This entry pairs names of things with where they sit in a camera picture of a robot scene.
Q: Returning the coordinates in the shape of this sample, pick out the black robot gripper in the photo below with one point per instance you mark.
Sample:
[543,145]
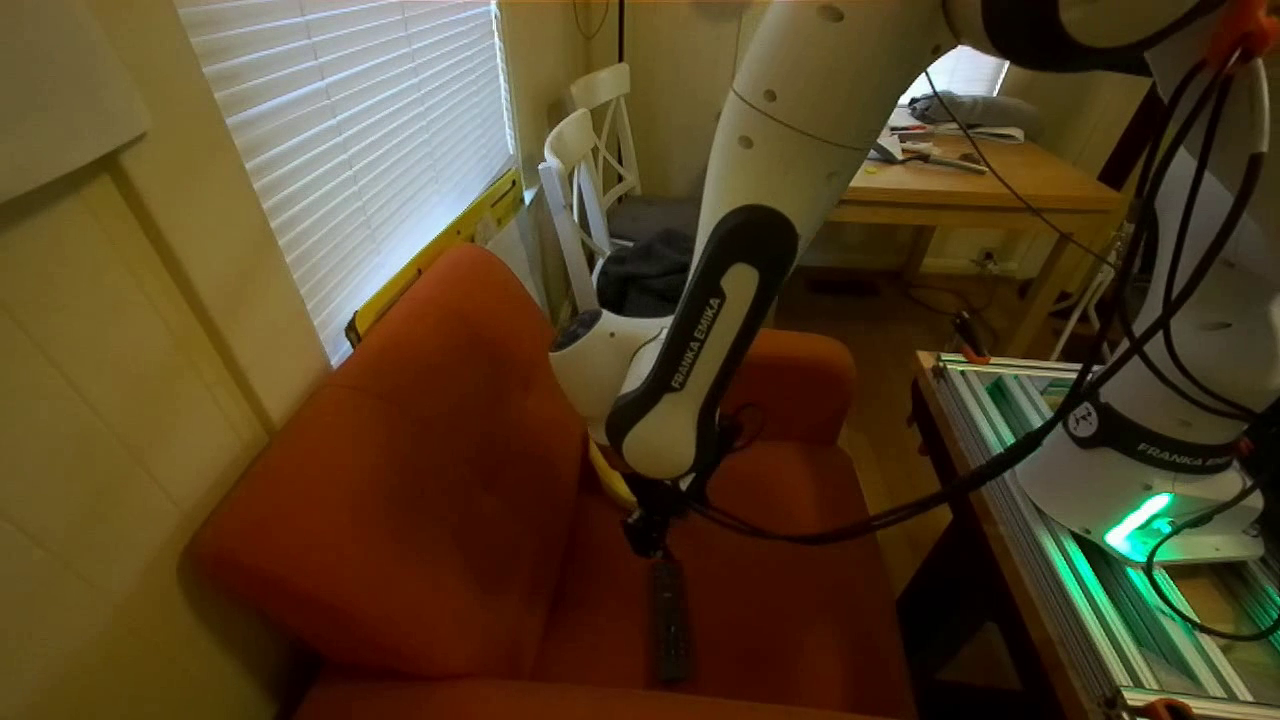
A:
[657,511]

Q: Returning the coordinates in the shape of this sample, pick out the black tv remote control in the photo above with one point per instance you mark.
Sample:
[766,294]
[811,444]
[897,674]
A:
[669,623]

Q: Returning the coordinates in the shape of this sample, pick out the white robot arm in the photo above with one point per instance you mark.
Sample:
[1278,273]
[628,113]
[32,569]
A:
[1163,451]

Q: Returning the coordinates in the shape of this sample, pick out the yellow banana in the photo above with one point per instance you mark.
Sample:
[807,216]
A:
[608,478]

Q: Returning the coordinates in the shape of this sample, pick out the dark grey cloth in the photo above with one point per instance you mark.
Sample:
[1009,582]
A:
[646,278]

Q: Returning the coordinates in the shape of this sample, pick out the orange fabric armchair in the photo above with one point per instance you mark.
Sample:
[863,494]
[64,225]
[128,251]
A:
[433,534]

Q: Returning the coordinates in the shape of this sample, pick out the yellow spirit level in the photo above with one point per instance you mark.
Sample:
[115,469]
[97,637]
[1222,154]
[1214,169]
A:
[478,220]

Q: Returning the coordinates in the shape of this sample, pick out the white wooden chair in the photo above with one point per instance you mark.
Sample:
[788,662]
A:
[595,185]

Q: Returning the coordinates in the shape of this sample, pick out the wooden side table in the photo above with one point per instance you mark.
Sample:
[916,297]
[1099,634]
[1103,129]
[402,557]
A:
[949,183]

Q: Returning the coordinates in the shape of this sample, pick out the white window blinds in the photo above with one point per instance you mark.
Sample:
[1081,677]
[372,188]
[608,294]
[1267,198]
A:
[365,129]

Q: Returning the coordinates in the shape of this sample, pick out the aluminium frame robot table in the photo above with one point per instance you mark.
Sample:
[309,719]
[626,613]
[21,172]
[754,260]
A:
[1087,634]

